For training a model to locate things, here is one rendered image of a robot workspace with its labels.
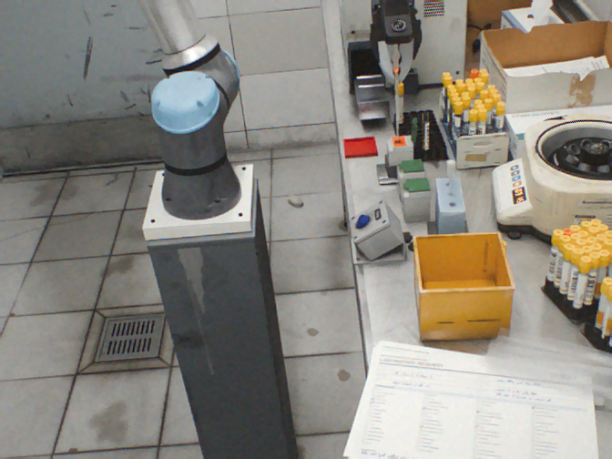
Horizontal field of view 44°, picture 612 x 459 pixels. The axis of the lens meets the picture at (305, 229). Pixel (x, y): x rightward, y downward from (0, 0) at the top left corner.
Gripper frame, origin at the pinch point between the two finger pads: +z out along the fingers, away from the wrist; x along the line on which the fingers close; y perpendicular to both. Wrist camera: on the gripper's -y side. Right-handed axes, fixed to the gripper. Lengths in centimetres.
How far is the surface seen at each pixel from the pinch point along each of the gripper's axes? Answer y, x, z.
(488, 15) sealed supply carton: 75, -34, 19
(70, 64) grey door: 163, 112, 58
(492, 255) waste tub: -34.6, -10.4, 14.8
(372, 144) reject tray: 12.6, 4.0, 20.4
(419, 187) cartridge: -15.0, -1.9, 13.9
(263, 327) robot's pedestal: -16, 29, 43
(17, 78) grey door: 163, 135, 62
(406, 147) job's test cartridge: -2.2, -1.4, 13.3
